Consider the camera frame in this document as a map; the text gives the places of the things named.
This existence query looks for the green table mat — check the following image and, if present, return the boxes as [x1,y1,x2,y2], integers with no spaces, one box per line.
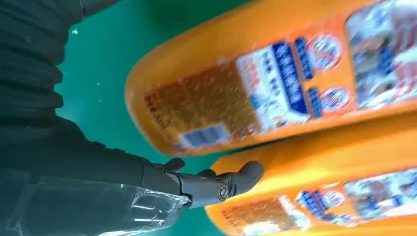
[54,0,258,236]

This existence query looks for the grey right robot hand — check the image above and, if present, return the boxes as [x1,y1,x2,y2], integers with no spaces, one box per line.
[0,0,265,236]

